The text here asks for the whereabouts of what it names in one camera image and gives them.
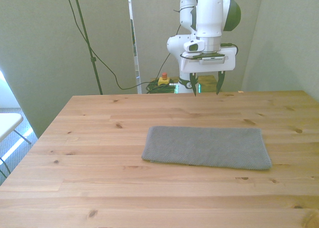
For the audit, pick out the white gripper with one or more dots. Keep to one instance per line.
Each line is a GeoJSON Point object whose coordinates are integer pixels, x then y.
{"type": "Point", "coordinates": [228, 61]}

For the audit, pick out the black camera stand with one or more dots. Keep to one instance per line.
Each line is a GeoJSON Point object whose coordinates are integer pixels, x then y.
{"type": "Point", "coordinates": [84, 33]}

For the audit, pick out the white folding table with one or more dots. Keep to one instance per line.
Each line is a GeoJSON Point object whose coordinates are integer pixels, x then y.
{"type": "Point", "coordinates": [7, 123]}

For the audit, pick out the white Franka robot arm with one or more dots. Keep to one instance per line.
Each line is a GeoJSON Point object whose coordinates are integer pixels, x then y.
{"type": "Point", "coordinates": [209, 13]}

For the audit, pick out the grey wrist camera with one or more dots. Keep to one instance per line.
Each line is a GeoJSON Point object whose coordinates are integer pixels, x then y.
{"type": "Point", "coordinates": [213, 60]}

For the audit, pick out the grey towel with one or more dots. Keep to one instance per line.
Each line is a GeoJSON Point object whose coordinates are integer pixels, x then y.
{"type": "Point", "coordinates": [207, 147]}

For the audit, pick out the yellow emergency stop box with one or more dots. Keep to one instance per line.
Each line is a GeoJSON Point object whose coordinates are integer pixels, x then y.
{"type": "Point", "coordinates": [163, 81]}

